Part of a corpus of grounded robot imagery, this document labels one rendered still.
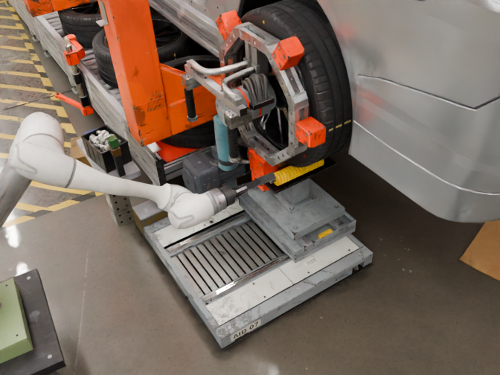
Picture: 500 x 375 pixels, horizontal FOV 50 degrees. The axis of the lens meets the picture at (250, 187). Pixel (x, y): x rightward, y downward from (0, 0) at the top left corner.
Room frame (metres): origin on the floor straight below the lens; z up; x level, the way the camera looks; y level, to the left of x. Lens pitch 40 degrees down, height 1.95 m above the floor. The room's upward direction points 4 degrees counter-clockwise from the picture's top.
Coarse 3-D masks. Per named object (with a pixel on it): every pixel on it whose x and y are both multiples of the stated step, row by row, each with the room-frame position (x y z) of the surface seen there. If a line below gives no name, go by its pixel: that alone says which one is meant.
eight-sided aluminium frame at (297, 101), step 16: (240, 32) 1.90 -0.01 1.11; (256, 32) 1.89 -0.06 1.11; (224, 48) 2.03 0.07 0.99; (272, 48) 1.74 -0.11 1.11; (224, 64) 2.04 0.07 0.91; (272, 64) 1.72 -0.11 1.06; (288, 80) 1.67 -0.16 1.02; (288, 96) 1.63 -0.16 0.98; (304, 96) 1.64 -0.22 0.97; (304, 112) 1.63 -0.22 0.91; (240, 128) 1.95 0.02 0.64; (256, 144) 1.85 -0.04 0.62; (272, 160) 1.73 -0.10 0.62
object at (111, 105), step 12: (36, 24) 4.09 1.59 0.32; (48, 24) 3.89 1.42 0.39; (48, 36) 3.81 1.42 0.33; (60, 36) 3.65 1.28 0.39; (60, 48) 3.54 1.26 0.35; (84, 72) 3.08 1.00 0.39; (96, 84) 2.91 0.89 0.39; (96, 96) 2.94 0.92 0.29; (108, 96) 2.76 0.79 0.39; (108, 108) 2.74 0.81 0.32; (120, 108) 2.61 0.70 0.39; (120, 120) 2.57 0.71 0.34; (156, 144) 2.23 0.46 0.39; (156, 156) 2.20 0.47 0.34; (156, 168) 2.16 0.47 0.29
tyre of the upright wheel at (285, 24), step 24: (288, 0) 2.03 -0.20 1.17; (312, 0) 1.99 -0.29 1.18; (264, 24) 1.91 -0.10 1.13; (288, 24) 1.81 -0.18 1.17; (312, 24) 1.82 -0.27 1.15; (240, 48) 2.09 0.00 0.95; (312, 48) 1.72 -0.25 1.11; (336, 48) 1.75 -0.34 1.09; (312, 72) 1.66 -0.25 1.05; (336, 72) 1.69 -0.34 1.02; (312, 96) 1.65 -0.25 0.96; (336, 96) 1.65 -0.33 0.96; (336, 120) 1.63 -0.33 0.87; (336, 144) 1.67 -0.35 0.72
